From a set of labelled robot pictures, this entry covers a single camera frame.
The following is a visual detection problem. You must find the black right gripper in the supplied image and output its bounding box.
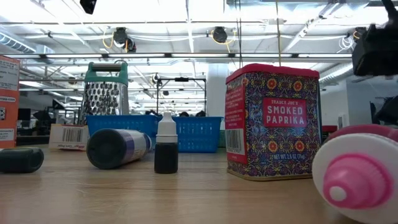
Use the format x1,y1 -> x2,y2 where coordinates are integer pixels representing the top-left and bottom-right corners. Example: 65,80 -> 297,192
352,24 -> 398,77

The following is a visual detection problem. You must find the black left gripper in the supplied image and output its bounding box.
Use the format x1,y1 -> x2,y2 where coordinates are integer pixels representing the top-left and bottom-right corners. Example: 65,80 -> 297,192
79,0 -> 98,16

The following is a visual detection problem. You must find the red food colouring bottle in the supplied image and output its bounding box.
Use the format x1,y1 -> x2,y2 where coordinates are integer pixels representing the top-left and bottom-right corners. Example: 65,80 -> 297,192
312,124 -> 398,224

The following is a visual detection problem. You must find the red smoked paprika tin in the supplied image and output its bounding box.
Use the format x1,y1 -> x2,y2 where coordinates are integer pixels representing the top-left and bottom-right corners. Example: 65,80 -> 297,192
224,63 -> 322,182

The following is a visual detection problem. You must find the yellow Corn Pops cereal box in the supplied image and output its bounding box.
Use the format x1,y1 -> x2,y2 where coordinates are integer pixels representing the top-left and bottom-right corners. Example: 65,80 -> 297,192
49,123 -> 90,152

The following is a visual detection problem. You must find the orange Mini Wheats cereal box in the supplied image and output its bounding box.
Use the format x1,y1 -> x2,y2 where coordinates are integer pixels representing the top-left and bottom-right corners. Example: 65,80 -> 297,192
0,55 -> 21,149

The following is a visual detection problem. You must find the purple food colouring bottle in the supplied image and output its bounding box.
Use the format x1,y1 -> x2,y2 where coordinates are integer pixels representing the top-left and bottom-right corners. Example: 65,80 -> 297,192
86,128 -> 153,170

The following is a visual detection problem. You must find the small black dropper bottle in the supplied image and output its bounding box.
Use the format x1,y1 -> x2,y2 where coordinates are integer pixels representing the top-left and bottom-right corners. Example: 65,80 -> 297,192
154,111 -> 179,174

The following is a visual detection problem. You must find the small green dropper bottle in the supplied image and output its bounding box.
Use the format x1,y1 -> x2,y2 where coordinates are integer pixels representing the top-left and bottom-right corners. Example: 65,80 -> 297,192
0,147 -> 45,174

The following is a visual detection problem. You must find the red seat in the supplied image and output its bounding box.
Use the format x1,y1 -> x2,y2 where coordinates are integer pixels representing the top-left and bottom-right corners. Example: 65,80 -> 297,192
321,124 -> 339,134

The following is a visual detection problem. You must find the black office chair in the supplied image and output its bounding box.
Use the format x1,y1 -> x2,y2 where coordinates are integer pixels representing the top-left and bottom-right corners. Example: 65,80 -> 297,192
32,108 -> 53,135

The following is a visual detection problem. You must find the white round pillar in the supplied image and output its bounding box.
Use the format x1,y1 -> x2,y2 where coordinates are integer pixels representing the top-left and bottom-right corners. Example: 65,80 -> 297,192
206,63 -> 231,118

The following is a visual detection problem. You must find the large ceiling cable reel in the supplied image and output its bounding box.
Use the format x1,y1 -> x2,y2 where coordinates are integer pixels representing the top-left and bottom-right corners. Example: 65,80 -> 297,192
111,27 -> 137,53
353,26 -> 368,41
212,26 -> 229,44

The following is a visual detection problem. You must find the silver ventilation duct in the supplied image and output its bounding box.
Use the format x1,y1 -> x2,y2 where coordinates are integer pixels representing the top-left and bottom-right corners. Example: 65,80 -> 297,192
319,62 -> 355,86
0,32 -> 56,55

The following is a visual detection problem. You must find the metal box grater teal handle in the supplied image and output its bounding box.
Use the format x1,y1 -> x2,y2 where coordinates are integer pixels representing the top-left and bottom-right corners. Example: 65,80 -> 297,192
78,61 -> 130,126

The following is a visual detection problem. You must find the black metal frame stand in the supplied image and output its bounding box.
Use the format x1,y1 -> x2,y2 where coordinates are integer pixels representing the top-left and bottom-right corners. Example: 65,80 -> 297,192
155,77 -> 208,116

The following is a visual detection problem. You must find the black aluminium table frame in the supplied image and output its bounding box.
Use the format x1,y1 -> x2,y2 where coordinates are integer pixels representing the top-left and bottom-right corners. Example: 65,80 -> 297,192
15,133 -> 335,147

